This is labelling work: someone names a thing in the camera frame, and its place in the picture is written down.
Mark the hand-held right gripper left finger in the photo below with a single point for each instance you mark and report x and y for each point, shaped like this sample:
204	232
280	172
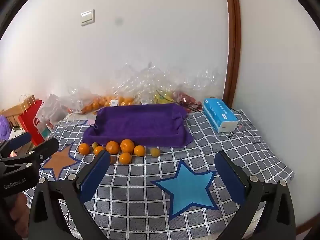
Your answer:
95	177

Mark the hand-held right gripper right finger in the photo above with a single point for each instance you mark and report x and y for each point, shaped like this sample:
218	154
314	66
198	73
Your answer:
230	180

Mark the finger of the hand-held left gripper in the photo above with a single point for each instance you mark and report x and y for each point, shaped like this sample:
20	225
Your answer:
18	140
47	147

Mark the small mandarin orange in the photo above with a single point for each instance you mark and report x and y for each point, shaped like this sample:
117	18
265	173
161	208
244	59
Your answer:
98	150
139	150
125	158

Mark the large mandarin orange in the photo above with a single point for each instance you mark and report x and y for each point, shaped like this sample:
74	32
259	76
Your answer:
112	147
127	145
84	148

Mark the yellow-green jujube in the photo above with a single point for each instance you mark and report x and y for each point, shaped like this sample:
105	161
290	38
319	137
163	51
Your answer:
94	145
155	152

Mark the purple towel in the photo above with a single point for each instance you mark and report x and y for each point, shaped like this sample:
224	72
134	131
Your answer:
140	122

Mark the person's left hand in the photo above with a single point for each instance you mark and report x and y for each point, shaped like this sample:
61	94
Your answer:
18	212

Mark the purple fluffy cloth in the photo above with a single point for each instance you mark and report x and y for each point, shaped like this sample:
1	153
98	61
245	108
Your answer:
4	127

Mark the red paper bag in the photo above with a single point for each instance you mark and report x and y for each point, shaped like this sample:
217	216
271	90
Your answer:
30	122

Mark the brown paper bag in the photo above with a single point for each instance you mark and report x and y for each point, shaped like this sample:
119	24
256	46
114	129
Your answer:
12	113

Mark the white plastic bag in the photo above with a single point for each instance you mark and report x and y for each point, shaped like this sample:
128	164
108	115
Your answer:
53	110

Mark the grey checked star blanket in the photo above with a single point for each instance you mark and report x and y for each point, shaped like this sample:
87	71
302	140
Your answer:
140	185

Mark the clear bag of mandarin oranges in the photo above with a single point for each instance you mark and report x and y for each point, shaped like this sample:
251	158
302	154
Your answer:
100	103

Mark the blue tissue box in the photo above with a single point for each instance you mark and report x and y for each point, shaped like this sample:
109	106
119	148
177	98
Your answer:
217	112

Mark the bag of red grapes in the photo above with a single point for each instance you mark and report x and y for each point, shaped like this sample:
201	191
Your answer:
183	98

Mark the bag of yellow produce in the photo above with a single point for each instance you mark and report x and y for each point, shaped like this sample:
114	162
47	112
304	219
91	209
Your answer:
163	97

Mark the clear plastic bags of fruit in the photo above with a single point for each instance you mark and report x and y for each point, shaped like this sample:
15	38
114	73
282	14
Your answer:
150	80

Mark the white light switch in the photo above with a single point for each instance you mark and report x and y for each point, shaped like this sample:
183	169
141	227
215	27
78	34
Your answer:
88	17

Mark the brown wooden door frame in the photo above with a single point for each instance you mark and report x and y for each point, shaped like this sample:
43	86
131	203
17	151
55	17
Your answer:
232	42

